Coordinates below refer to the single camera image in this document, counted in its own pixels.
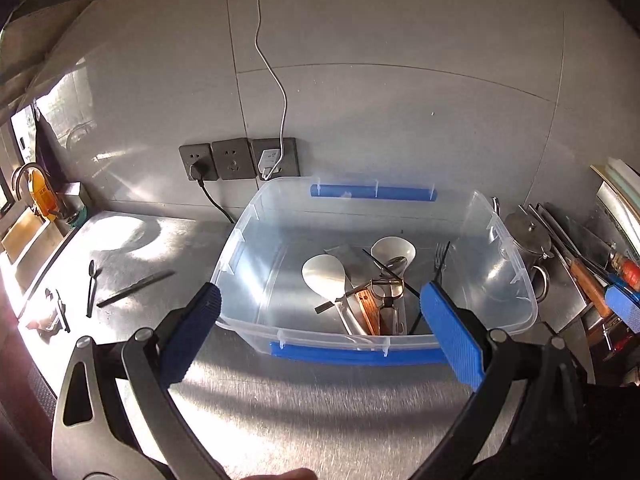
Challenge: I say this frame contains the dark hanging cloth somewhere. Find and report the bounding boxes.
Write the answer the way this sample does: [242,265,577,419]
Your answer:
[34,105,64,192]

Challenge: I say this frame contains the long flat metal bar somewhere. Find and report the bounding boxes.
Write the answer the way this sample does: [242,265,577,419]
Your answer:
[96,270,176,309]

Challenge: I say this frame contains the wooden handled knife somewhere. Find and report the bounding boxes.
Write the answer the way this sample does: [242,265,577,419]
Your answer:
[537,205,614,319]

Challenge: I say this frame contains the black plug with cable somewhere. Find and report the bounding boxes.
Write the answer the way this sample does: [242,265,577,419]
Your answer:
[187,159,236,224]

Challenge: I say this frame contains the grey wall socket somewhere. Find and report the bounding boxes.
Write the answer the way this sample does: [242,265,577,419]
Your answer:
[179,143,219,182]
[249,137,301,178]
[211,139,251,181]

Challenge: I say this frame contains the white deep ladle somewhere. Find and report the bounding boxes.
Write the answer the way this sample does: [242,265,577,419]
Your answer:
[370,236,417,281]

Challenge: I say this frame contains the metal sink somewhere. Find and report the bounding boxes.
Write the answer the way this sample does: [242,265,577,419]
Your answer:
[0,207,67,267]

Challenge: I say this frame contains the metal kettle with lid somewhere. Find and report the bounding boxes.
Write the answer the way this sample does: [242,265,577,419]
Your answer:
[492,197,553,303]

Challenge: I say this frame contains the white rice paddle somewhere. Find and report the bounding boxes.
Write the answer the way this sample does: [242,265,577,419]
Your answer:
[301,254,368,336]

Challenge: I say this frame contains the brown wooden handled utensil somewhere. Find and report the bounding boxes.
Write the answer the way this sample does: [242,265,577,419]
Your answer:
[350,290,383,336]

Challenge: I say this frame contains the black chopstick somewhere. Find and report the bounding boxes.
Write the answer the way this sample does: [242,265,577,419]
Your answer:
[362,249,422,297]

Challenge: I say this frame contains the small black utensil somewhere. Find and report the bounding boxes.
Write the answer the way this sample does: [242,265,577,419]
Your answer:
[46,287,72,334]

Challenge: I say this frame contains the white cable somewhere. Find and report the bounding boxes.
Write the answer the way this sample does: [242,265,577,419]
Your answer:
[255,0,289,153]

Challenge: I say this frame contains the metal peeler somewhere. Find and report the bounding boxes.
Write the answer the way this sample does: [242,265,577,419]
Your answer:
[370,279,406,336]

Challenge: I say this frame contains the white charger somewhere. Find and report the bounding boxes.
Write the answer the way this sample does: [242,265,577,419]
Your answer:
[257,149,284,181]

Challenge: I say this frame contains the yellow dish soap bottle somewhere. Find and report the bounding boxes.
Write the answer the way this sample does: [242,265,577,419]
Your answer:
[27,169,57,222]

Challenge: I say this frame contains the small metal spoon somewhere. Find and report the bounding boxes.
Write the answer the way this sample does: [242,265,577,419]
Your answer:
[86,260,100,319]

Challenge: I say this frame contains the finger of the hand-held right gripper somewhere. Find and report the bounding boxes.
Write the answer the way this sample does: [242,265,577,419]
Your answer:
[604,285,640,334]

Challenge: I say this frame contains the metal fork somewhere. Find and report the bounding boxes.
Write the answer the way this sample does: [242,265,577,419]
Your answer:
[410,241,452,335]

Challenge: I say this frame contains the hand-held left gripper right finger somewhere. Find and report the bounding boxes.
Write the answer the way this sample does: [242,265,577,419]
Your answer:
[410,281,593,480]

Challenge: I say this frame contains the red handled tool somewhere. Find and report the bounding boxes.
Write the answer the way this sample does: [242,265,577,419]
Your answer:
[610,252,640,292]

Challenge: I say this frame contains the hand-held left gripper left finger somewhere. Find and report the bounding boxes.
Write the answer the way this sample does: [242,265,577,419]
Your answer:
[50,282,226,480]

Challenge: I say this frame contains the metal faucet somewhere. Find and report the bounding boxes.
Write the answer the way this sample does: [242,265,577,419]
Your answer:
[11,162,51,211]

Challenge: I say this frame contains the clear plastic box blue handles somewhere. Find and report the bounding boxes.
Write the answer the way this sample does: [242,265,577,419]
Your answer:
[210,176,540,365]

